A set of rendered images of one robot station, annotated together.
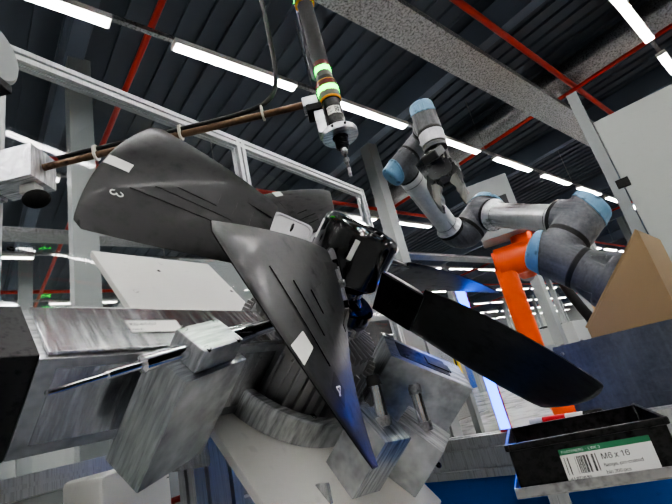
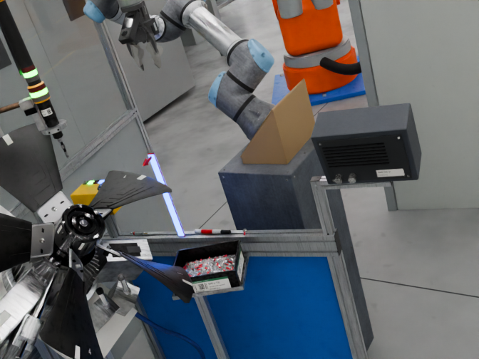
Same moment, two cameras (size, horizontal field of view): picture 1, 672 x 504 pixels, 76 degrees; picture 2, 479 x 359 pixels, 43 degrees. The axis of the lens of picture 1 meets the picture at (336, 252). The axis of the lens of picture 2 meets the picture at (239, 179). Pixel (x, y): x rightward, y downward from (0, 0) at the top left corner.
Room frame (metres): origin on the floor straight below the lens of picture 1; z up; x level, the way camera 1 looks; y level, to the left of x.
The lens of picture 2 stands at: (-0.88, -0.33, 1.92)
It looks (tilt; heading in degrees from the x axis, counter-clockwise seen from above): 26 degrees down; 354
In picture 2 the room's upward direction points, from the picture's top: 17 degrees counter-clockwise
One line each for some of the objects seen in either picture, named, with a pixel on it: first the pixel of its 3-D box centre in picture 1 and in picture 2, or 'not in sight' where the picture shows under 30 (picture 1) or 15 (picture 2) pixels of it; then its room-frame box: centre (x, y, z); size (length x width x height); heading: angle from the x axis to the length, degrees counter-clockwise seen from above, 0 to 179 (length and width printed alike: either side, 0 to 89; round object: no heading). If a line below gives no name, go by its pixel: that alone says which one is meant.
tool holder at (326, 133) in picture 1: (329, 117); (43, 113); (0.70, -0.05, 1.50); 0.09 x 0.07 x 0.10; 90
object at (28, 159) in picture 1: (18, 173); not in sight; (0.70, 0.57, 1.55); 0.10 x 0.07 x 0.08; 90
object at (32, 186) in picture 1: (36, 195); not in sight; (0.70, 0.53, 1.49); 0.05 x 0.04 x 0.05; 90
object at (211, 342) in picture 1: (207, 344); (30, 330); (0.42, 0.15, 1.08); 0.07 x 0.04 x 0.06; 156
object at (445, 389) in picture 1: (408, 392); (119, 261); (0.76, -0.06, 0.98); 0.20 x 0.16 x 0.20; 55
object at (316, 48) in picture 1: (315, 43); (17, 44); (0.70, -0.06, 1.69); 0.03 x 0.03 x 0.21
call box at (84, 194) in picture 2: not in sight; (100, 199); (1.17, -0.02, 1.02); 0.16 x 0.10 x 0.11; 55
